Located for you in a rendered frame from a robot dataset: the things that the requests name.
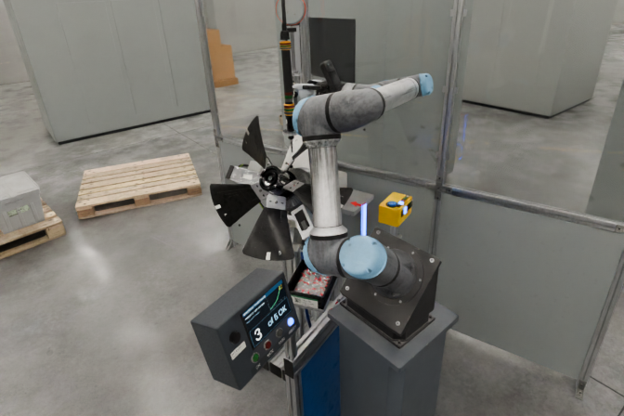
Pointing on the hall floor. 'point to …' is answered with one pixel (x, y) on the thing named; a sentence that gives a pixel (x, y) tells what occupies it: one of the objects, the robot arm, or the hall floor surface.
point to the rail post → (294, 396)
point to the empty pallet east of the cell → (136, 184)
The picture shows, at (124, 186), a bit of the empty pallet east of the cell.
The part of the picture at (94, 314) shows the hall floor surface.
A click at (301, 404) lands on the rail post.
